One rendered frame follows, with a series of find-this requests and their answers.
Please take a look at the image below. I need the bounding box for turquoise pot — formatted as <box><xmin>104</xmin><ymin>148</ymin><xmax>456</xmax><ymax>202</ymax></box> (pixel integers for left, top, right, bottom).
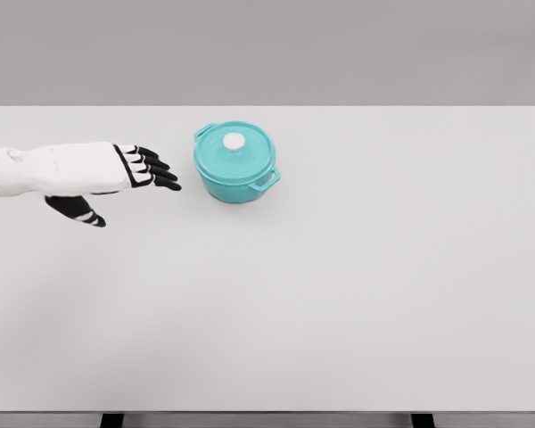
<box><xmin>193</xmin><ymin>123</ymin><xmax>282</xmax><ymax>205</ymax></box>

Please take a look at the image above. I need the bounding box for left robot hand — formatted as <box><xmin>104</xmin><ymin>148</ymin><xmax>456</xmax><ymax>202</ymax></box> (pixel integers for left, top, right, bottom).
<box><xmin>38</xmin><ymin>142</ymin><xmax>183</xmax><ymax>229</ymax></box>

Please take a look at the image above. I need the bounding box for turquoise pot lid white knob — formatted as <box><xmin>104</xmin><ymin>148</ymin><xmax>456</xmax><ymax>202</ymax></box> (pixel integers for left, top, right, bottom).
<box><xmin>193</xmin><ymin>120</ymin><xmax>276</xmax><ymax>181</ymax></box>

